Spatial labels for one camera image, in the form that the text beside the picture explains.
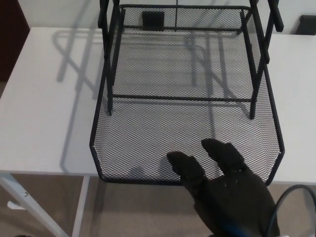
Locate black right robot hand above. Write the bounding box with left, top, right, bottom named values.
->
left=166, top=138, right=281, bottom=237

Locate black mesh file tray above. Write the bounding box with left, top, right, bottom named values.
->
left=89, top=4, right=285, bottom=186

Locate white desk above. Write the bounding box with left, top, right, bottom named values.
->
left=0, top=26, right=316, bottom=237

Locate white desk hook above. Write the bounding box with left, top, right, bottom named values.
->
left=6, top=201, right=26, bottom=211

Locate black square plate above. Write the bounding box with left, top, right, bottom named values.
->
left=142, top=11, right=165, bottom=32

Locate dark red wooden panel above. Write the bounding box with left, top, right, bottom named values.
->
left=0, top=0, right=31, bottom=82

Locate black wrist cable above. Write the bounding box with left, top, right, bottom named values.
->
left=268, top=184, right=316, bottom=237

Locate black wire file rack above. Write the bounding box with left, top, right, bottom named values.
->
left=97, top=0, right=284, bottom=120

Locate black box at wall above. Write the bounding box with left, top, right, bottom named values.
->
left=297, top=15, right=316, bottom=36

